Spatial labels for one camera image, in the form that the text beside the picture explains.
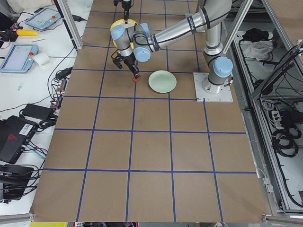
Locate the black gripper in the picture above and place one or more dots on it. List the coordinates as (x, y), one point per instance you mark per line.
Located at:
(129, 61)

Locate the brown bun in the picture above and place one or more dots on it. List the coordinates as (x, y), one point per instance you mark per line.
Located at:
(136, 78)

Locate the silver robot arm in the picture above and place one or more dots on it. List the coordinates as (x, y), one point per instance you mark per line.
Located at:
(136, 43)
(126, 5)

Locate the green round plate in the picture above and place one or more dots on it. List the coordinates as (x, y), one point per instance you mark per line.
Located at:
(162, 81)

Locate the white paper cup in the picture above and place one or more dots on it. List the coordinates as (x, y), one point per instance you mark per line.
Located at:
(42, 59)

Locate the far teach pendant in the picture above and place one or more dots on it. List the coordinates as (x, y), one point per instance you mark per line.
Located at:
(44, 18)

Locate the teach pendant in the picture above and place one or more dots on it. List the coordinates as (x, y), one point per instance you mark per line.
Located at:
(19, 58)
(44, 18)

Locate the brown paper table mat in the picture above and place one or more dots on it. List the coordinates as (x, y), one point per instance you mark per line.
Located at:
(124, 152)

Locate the yellow corn toy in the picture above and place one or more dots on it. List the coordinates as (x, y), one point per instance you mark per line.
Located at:
(24, 32)

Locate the black laptop charger brick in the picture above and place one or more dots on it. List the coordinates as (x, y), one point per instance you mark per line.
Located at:
(36, 111)

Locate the near teach pendant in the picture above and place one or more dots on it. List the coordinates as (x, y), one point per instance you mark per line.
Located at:
(19, 58)

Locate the white cloth pile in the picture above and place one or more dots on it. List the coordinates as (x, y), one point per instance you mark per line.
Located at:
(259, 50)

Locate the black box with label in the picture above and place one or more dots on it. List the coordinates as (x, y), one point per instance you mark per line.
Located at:
(15, 133)

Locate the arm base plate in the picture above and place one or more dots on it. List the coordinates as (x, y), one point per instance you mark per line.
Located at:
(207, 92)

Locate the aluminium frame post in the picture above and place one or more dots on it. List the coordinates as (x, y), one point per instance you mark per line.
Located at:
(66, 15)

